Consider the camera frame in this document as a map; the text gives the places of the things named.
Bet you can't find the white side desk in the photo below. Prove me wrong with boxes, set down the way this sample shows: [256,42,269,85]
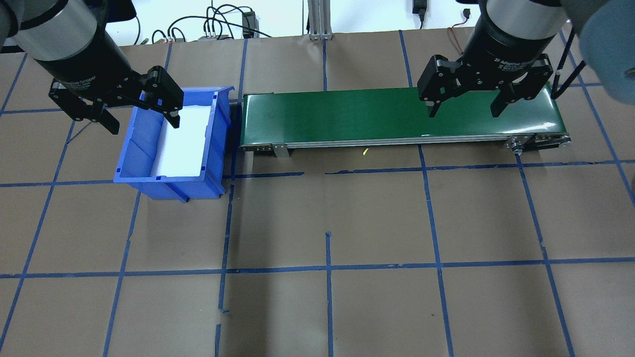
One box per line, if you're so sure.
[114,0,487,39]

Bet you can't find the blue plastic storage bin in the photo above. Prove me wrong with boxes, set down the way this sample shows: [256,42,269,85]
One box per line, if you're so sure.
[113,85,235,203]

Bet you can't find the green conveyor belt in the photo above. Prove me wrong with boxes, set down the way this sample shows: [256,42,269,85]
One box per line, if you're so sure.
[240,82,572,158]

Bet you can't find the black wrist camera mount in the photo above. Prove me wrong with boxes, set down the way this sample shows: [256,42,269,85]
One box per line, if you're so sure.
[87,0,137,23]

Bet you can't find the aluminium profile post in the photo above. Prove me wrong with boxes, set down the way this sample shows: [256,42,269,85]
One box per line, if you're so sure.
[308,0,334,41]

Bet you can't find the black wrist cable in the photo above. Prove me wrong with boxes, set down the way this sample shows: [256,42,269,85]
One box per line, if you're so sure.
[550,27,581,100]

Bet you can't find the red and black conveyor wires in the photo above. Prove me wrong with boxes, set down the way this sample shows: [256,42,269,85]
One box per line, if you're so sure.
[448,7,473,53]

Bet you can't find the white foam bin liner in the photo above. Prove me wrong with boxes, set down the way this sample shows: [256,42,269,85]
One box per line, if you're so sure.
[149,103,213,178]

